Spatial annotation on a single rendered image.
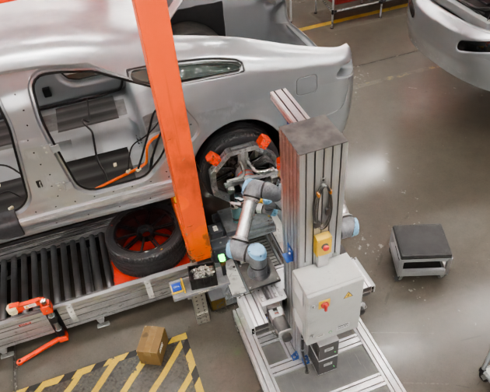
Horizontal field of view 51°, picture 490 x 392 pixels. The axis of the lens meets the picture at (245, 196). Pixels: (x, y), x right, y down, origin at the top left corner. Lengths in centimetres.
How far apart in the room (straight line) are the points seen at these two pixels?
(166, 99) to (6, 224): 171
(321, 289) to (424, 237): 173
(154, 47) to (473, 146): 400
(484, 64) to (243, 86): 244
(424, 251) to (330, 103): 137
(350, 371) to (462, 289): 130
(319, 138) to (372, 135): 350
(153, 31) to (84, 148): 207
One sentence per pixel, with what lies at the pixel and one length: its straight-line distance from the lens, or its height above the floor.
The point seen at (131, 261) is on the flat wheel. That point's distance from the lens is 413.
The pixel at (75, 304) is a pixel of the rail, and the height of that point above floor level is 36.
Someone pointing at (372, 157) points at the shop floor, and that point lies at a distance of 564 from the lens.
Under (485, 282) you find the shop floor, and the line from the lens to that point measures 468.
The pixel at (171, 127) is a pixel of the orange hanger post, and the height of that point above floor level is 175.
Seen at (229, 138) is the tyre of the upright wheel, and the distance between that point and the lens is 395.
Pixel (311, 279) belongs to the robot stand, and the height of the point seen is 123.
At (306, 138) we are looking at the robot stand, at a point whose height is 203.
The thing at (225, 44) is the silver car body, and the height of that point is 184.
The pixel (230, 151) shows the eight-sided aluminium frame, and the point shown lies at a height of 112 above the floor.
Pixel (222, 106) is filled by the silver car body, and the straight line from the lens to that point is 377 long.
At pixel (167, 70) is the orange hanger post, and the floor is 212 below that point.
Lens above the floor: 350
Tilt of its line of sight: 43 degrees down
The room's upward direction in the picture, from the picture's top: 6 degrees counter-clockwise
